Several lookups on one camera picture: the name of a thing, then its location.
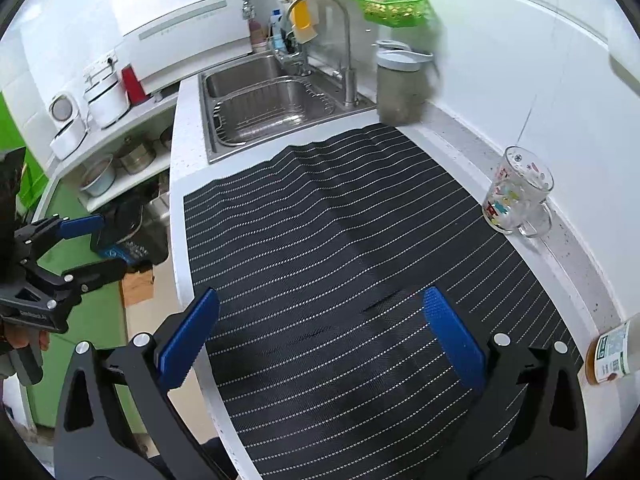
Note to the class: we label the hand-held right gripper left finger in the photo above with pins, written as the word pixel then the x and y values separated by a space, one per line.
pixel 187 340

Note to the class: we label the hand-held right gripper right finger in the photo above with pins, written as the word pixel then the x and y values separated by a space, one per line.
pixel 452 340

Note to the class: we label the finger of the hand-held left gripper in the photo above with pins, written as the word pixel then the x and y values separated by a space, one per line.
pixel 100 272
pixel 80 226

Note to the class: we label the person's left hand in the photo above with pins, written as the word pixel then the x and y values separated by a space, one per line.
pixel 6 355

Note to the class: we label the cardboard box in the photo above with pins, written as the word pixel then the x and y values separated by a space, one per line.
pixel 136 286

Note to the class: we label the pale blue bowl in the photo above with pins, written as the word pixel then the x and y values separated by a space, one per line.
pixel 97 177

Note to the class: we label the black bag with blue label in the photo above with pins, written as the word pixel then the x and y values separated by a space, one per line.
pixel 135 232

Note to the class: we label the stainless steel pot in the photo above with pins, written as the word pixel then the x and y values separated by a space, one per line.
pixel 136 159

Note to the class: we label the small white appliance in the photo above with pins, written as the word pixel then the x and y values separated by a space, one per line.
pixel 67 125

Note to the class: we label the white open shelf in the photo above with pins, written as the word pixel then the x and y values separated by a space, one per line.
pixel 125 127

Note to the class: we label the white electric cooker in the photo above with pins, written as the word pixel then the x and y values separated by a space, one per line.
pixel 107 97

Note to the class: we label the red cup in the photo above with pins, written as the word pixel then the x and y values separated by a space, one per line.
pixel 134 85

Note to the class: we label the printed glass mug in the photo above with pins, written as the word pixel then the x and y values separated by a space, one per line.
pixel 515 195

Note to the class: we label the black striped mat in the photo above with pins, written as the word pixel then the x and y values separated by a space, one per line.
pixel 325 240

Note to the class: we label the labelled plastic bottle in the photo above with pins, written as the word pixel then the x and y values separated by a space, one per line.
pixel 615 355

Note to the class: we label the white countertop dishwasher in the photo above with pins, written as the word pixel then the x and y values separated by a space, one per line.
pixel 180 25

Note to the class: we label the stainless steel sink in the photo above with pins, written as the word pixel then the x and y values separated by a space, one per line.
pixel 240 67

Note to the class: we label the grey lidded storage container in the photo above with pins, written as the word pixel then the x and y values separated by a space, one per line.
pixel 400 92

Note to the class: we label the pink liquid bottle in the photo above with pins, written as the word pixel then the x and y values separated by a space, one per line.
pixel 257 35

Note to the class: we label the tall gooseneck steel faucet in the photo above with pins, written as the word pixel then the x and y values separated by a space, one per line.
pixel 350 87

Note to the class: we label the white bottle with blue cap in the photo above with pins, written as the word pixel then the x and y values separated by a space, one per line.
pixel 276 27

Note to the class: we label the green plastic basket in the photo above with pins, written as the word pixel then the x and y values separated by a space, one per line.
pixel 395 7

